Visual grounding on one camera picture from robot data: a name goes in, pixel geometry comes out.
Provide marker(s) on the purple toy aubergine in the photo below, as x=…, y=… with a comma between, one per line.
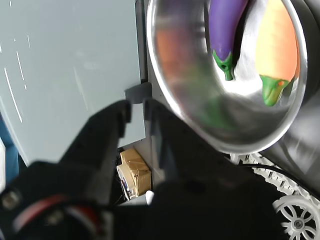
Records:
x=222, y=32

